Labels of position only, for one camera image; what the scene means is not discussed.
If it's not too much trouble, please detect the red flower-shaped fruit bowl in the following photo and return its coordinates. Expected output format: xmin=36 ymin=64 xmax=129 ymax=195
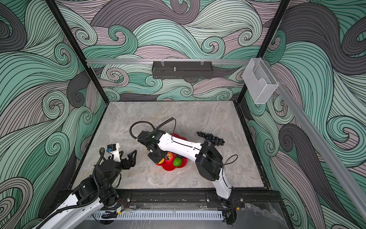
xmin=154 ymin=133 xmax=189 ymax=172

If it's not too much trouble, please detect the green lime fruit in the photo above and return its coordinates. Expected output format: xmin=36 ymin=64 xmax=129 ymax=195
xmin=173 ymin=157 xmax=183 ymax=168

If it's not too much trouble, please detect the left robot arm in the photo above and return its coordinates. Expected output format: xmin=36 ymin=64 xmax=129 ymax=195
xmin=35 ymin=148 xmax=137 ymax=229

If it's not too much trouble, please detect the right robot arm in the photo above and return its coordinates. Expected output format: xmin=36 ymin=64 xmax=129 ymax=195
xmin=137 ymin=130 xmax=232 ymax=200

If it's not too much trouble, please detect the black grape bunch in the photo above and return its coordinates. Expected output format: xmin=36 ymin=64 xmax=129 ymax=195
xmin=196 ymin=131 xmax=225 ymax=146

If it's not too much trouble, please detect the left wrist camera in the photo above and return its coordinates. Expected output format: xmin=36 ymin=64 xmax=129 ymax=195
xmin=107 ymin=143 xmax=121 ymax=163

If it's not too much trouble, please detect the black perforated wall tray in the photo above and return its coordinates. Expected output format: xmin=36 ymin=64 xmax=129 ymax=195
xmin=152 ymin=62 xmax=214 ymax=80

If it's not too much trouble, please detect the white slotted cable duct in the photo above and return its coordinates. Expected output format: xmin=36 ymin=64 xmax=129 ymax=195
xmin=85 ymin=210 xmax=224 ymax=221

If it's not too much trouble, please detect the aluminium rail back wall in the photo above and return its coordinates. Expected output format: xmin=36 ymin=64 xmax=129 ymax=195
xmin=85 ymin=58 xmax=250 ymax=65

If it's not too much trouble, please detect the aluminium rail wall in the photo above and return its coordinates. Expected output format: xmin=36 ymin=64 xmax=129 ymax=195
xmin=85 ymin=58 xmax=250 ymax=65
xmin=264 ymin=61 xmax=366 ymax=218

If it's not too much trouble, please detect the clear plastic wall bin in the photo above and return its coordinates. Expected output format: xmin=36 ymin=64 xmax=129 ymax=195
xmin=242 ymin=58 xmax=278 ymax=105

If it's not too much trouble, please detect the aluminium rail right wall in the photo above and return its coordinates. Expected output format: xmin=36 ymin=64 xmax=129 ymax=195
xmin=264 ymin=61 xmax=366 ymax=218

